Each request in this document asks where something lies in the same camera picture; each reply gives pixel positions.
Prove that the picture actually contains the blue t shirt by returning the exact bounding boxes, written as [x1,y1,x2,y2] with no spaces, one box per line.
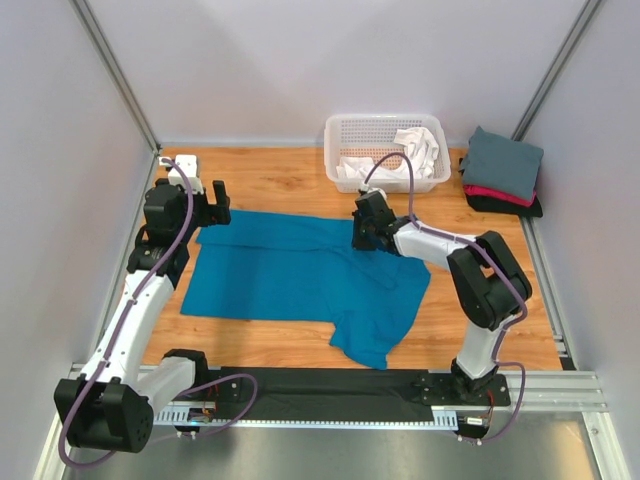
[181,210,431,370]

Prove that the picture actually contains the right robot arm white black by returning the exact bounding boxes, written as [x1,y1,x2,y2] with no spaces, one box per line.
[352,189,532,404]

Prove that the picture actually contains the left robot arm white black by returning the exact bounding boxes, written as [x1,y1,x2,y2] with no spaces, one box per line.
[54,179,231,456]

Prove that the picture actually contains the white plastic basket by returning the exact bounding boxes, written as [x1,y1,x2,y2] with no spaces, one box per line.
[324,114,451,193]

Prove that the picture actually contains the white t shirt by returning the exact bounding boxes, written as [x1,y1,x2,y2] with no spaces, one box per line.
[336,127,440,181]

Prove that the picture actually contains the black folded t shirt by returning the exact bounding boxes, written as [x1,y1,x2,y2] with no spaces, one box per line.
[466,195,543,218]

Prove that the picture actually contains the grey folded t shirt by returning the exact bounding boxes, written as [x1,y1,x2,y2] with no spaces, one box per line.
[459,126,544,201]

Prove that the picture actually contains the pink folded t shirt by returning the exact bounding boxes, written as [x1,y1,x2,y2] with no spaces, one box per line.
[463,185,536,207]

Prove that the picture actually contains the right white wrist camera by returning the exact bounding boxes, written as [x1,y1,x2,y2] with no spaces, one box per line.
[358,184,387,199]

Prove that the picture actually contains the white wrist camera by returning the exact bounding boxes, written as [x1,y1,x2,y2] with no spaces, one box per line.
[158,154,205,195]
[358,184,387,199]

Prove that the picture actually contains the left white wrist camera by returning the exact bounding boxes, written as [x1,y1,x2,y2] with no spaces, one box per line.
[158,154,205,195]

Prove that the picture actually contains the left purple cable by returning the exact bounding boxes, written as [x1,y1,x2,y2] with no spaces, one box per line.
[57,157,197,470]

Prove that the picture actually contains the purple cable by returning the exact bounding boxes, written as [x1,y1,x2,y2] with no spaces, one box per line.
[57,157,197,470]
[360,152,529,366]

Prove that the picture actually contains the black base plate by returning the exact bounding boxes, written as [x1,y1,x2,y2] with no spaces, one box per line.
[205,367,511,421]

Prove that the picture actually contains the right aluminium frame post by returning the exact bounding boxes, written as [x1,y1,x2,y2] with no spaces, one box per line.
[511,0,606,141]

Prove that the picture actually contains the aluminium frame post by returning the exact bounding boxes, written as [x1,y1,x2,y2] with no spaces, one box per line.
[69,0,161,154]
[511,0,606,141]

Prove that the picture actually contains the left aluminium frame post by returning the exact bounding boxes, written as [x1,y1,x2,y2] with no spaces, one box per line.
[69,0,161,154]

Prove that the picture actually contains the grey slotted cable duct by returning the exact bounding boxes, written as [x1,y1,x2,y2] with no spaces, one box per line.
[153,404,489,432]

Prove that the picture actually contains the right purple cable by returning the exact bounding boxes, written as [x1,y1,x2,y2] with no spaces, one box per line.
[360,152,529,366]

